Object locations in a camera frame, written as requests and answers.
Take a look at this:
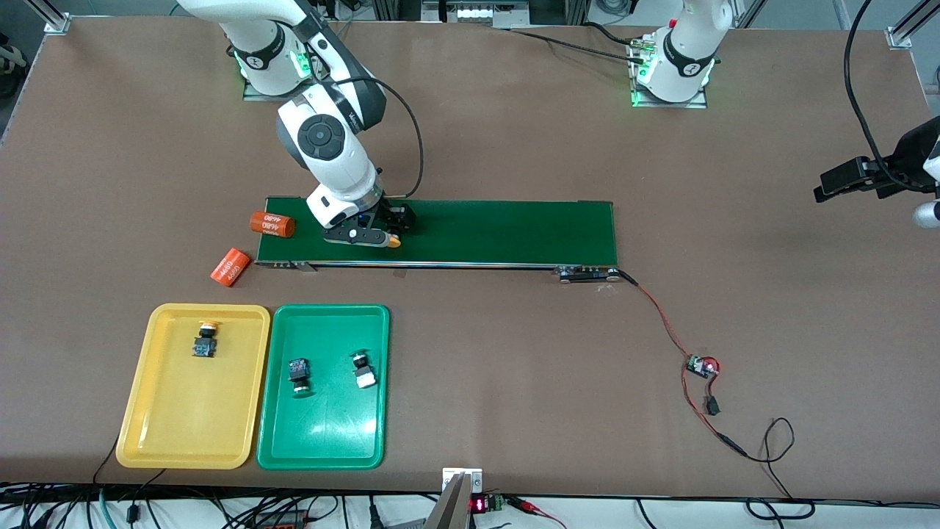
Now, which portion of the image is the orange 4680 cylinder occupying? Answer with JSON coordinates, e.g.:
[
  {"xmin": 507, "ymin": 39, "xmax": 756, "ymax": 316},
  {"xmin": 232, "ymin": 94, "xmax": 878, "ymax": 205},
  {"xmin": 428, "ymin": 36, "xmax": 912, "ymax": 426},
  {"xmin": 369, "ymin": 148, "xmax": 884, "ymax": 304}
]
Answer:
[
  {"xmin": 210, "ymin": 248, "xmax": 253, "ymax": 288},
  {"xmin": 250, "ymin": 211, "xmax": 297, "ymax": 239}
]

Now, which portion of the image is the green mushroom push button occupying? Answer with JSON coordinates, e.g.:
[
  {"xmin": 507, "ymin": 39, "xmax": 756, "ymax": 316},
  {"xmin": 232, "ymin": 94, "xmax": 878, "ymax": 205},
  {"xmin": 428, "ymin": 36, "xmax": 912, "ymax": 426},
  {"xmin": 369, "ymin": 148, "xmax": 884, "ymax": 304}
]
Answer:
[
  {"xmin": 349, "ymin": 350, "xmax": 378, "ymax": 389},
  {"xmin": 287, "ymin": 357, "xmax": 312, "ymax": 398}
]

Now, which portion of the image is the green belt conveyor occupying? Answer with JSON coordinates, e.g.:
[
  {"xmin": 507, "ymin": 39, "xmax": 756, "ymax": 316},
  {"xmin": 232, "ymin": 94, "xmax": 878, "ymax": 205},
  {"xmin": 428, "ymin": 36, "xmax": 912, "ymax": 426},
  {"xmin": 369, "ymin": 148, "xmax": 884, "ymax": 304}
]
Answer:
[{"xmin": 254, "ymin": 196, "xmax": 622, "ymax": 285}]

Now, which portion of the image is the small black circuit board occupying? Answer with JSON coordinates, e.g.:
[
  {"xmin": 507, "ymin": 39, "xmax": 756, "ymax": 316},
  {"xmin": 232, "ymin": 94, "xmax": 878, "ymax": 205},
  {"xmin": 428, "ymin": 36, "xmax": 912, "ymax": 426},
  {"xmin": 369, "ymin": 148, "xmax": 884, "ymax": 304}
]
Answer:
[{"xmin": 685, "ymin": 354, "xmax": 722, "ymax": 381}]

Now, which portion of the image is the green plastic tray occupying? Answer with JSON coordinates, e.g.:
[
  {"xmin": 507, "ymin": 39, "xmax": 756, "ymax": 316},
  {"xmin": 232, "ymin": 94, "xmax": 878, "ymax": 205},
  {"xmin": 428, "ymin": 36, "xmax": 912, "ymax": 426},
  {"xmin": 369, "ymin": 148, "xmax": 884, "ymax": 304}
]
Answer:
[{"xmin": 256, "ymin": 303, "xmax": 391, "ymax": 471}]

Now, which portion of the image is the yellow plastic tray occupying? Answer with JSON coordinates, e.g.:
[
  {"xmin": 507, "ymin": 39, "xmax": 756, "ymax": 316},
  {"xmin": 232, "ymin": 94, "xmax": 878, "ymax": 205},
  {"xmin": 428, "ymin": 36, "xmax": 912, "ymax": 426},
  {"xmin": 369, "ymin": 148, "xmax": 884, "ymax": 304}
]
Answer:
[{"xmin": 115, "ymin": 303, "xmax": 272, "ymax": 470}]

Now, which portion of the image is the red clip lead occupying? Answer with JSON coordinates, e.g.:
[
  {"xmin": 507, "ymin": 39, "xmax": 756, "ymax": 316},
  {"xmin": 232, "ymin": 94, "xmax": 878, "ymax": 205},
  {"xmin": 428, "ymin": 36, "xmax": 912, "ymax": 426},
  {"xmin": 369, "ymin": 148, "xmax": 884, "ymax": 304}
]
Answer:
[{"xmin": 507, "ymin": 496, "xmax": 568, "ymax": 529}]

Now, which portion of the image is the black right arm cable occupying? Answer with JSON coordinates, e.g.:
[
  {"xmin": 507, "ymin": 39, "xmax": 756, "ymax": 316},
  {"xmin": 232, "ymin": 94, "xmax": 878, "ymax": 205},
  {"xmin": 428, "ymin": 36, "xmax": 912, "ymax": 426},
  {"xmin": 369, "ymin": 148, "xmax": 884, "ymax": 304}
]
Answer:
[{"xmin": 323, "ymin": 75, "xmax": 425, "ymax": 201}]

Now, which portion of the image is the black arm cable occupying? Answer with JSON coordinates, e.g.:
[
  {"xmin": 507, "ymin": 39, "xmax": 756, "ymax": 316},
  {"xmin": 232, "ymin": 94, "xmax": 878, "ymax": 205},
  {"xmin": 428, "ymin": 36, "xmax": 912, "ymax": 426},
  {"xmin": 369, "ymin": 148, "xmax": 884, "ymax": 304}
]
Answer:
[
  {"xmin": 323, "ymin": 75, "xmax": 425, "ymax": 201},
  {"xmin": 843, "ymin": 0, "xmax": 915, "ymax": 193}
]

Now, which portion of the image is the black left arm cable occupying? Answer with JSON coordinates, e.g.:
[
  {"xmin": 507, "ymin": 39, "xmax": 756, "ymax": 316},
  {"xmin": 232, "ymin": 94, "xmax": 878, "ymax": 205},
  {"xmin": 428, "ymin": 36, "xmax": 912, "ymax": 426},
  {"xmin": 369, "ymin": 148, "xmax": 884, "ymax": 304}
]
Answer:
[{"xmin": 843, "ymin": 0, "xmax": 915, "ymax": 193}]

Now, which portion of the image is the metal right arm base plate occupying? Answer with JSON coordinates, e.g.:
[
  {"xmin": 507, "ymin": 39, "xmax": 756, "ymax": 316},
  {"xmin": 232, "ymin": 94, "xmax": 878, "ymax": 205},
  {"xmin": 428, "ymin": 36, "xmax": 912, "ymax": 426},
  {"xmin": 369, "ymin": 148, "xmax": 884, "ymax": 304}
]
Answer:
[{"xmin": 242, "ymin": 21, "xmax": 328, "ymax": 102}]

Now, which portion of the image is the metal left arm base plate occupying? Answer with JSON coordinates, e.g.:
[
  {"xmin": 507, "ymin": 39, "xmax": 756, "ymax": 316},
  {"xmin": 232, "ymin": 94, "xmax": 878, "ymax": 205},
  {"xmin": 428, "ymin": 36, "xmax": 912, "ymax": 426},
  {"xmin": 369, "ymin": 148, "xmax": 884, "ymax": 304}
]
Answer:
[{"xmin": 630, "ymin": 35, "xmax": 710, "ymax": 109}]

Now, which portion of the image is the black cable on table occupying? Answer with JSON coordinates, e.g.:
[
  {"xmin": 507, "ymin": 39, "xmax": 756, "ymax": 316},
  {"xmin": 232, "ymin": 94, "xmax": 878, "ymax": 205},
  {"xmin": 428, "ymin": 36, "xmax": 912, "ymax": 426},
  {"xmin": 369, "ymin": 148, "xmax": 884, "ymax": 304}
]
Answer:
[{"xmin": 507, "ymin": 21, "xmax": 651, "ymax": 63}]

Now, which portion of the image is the thin black looped cable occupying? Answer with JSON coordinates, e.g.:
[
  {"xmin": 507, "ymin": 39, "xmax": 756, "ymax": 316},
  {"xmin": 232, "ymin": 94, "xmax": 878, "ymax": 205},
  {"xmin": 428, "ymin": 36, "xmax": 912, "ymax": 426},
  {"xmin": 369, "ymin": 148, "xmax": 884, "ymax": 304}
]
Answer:
[{"xmin": 749, "ymin": 417, "xmax": 796, "ymax": 502}]

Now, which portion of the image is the grey metal bracket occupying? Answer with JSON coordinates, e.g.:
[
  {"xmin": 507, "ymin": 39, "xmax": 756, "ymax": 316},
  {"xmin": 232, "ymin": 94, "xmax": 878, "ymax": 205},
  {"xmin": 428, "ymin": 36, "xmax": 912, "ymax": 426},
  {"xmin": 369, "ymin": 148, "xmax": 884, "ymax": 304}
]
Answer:
[{"xmin": 424, "ymin": 467, "xmax": 484, "ymax": 529}]

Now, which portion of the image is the black floor cable loop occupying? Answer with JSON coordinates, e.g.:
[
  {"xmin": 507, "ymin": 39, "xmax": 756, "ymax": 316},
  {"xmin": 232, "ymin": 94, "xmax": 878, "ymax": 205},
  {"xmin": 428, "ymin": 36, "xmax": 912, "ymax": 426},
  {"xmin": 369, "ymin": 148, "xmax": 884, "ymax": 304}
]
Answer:
[{"xmin": 745, "ymin": 498, "xmax": 816, "ymax": 521}]

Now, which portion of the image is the thin black table edge cable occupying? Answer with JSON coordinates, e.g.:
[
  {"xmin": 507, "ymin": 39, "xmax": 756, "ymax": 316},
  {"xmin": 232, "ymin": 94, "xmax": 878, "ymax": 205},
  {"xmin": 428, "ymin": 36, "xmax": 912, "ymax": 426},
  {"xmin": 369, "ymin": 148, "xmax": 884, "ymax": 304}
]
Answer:
[{"xmin": 92, "ymin": 437, "xmax": 122, "ymax": 487}]

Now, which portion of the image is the aluminium frame profile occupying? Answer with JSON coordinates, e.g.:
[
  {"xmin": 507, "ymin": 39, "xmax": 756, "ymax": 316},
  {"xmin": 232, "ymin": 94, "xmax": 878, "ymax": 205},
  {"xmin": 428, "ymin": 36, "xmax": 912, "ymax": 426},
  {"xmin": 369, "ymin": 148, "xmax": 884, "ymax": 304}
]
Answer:
[{"xmin": 26, "ymin": 0, "xmax": 73, "ymax": 34}]

